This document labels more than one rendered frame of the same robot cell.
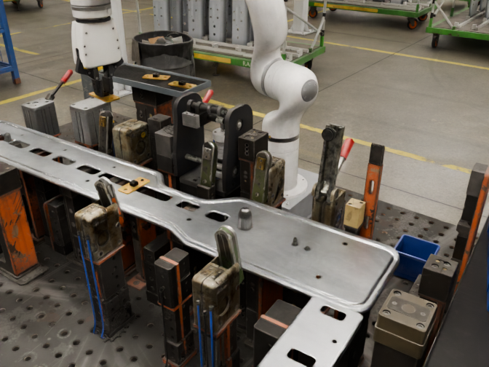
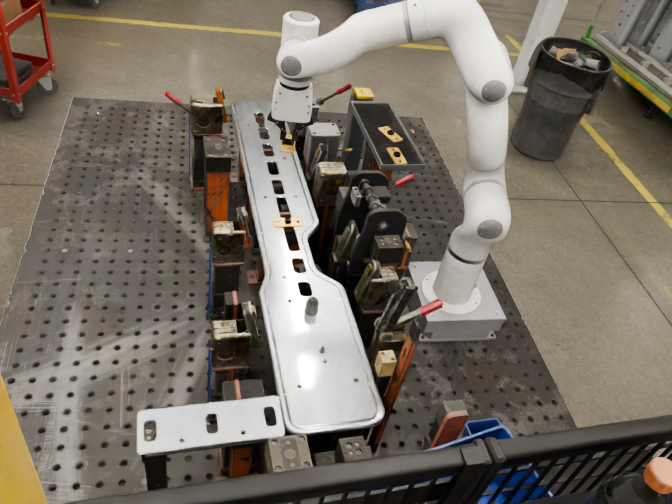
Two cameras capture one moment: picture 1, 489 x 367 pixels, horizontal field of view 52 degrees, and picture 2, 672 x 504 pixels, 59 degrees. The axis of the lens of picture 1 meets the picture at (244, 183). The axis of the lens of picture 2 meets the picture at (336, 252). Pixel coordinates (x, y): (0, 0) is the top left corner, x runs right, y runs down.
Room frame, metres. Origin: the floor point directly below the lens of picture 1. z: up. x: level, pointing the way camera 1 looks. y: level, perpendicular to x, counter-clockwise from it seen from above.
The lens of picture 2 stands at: (0.14, -0.61, 2.10)
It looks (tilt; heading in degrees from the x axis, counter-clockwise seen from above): 41 degrees down; 36
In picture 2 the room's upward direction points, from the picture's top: 12 degrees clockwise
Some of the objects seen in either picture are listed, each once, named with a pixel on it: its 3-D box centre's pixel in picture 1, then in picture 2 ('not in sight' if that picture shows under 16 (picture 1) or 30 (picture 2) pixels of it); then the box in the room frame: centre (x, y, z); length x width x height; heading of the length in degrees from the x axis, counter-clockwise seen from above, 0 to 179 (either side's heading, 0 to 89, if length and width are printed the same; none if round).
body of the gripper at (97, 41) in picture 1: (96, 39); (292, 98); (1.14, 0.33, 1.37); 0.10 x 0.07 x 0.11; 136
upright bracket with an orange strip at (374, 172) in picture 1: (364, 243); (392, 393); (0.95, -0.28, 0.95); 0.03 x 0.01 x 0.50; 57
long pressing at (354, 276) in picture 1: (126, 186); (283, 219); (1.13, 0.30, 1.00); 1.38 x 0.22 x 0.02; 57
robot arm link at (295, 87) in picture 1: (288, 102); (480, 226); (1.46, -0.13, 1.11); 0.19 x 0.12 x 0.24; 38
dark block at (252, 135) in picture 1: (252, 204); (373, 296); (1.18, -0.02, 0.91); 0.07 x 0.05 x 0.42; 147
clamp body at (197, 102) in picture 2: not in sight; (205, 145); (1.29, 0.88, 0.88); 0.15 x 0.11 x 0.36; 147
